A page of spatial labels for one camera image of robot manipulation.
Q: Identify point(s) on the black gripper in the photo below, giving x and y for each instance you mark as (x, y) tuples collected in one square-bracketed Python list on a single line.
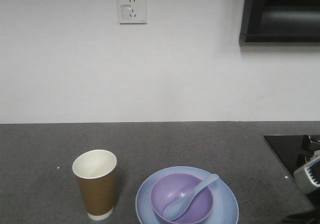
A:
[(309, 217)]

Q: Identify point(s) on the light blue plastic spoon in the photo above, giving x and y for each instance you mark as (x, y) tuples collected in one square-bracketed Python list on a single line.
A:
[(179, 207)]

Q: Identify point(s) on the purple plastic bowl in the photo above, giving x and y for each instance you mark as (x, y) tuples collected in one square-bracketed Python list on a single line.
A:
[(174, 187)]

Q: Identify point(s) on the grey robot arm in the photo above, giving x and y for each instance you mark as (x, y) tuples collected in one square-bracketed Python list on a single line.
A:
[(307, 178)]

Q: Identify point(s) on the light blue plate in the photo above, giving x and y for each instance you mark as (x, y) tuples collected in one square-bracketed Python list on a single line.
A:
[(225, 208)]

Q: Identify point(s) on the brown paper cup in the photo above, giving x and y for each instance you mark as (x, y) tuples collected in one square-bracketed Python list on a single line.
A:
[(95, 172)]

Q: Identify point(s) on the black wall shelf cabinet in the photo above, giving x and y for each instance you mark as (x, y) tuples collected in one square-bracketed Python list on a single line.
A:
[(280, 21)]

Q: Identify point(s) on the white wall power socket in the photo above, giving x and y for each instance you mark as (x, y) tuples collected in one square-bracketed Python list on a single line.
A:
[(132, 11)]

